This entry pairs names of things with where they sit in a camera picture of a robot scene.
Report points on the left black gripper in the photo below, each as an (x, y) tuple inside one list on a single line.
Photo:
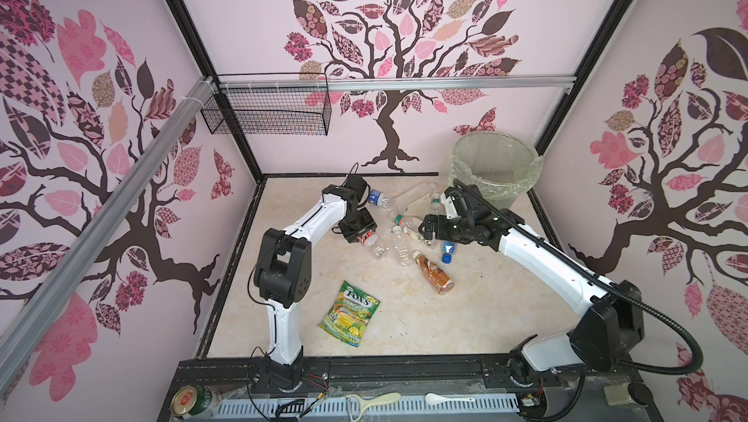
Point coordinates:
[(367, 223)]

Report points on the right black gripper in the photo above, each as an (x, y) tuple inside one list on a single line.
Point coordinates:
[(438, 221)]

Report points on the red label clear bottle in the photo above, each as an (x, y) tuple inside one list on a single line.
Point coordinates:
[(374, 244)]

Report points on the clear ribbed water bottle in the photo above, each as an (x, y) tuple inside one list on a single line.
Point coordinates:
[(401, 246)]

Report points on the brown tea bottle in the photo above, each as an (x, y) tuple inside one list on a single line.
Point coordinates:
[(438, 279)]

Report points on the large clear square bottle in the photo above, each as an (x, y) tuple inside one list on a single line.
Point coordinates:
[(410, 226)]

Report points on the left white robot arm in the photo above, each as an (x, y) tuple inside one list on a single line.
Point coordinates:
[(283, 272)]

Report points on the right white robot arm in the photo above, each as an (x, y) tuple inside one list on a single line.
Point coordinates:
[(609, 325)]

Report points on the green lined trash bin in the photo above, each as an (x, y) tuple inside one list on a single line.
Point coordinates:
[(502, 166)]

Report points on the blue cap Fiji bottle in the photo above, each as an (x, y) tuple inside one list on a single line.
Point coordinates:
[(448, 250)]

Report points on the blue label Pepsi water bottle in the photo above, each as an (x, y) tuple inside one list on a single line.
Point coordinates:
[(380, 199)]

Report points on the green label small bottle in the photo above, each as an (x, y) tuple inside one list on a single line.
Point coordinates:
[(436, 206)]

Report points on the clear capless bottle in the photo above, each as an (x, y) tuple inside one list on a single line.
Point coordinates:
[(415, 194)]

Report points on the Fox's candy bag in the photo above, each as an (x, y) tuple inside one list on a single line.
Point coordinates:
[(350, 314)]

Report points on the white plastic spoon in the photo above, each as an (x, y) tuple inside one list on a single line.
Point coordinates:
[(433, 399)]

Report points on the cream plastic peeler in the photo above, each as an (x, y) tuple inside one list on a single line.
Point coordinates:
[(357, 405)]

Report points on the green drink can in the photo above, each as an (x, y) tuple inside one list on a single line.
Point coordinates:
[(195, 401)]

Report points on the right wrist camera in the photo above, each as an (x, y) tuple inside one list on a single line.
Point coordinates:
[(447, 199)]

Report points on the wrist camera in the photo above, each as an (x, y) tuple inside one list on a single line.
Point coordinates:
[(447, 199), (359, 186)]

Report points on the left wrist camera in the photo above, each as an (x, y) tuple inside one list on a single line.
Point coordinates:
[(359, 186)]

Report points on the black wire wall basket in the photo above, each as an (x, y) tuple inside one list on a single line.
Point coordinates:
[(275, 103)]

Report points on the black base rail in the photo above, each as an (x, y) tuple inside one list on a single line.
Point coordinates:
[(264, 376)]

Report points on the white slotted cable duct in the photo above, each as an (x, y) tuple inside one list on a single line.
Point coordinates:
[(335, 408)]

